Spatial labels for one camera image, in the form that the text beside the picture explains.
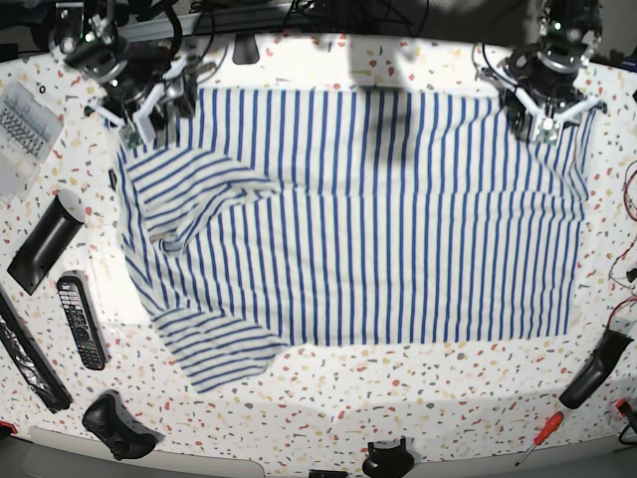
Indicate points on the clear plastic screw box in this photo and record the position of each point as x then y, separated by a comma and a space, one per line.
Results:
29, 131

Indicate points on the red handled screwdriver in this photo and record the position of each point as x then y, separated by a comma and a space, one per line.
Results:
550, 427

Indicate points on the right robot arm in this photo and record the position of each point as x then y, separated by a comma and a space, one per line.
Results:
87, 39

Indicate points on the blue white striped t-shirt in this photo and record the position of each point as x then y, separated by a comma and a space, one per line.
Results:
276, 218

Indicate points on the black game controller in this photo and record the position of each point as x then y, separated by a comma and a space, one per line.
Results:
103, 419

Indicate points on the long black bar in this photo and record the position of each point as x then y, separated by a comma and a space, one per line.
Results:
31, 362

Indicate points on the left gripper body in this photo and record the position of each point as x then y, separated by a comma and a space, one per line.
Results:
538, 92

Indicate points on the black round mount bottom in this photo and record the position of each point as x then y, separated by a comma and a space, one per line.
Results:
388, 461

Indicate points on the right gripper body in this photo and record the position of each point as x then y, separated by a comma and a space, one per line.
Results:
149, 95

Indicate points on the black tv remote control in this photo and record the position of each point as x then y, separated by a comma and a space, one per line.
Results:
83, 321

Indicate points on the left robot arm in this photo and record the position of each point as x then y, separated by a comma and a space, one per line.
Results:
576, 22

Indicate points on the black curved handle part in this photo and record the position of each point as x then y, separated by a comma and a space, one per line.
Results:
597, 368

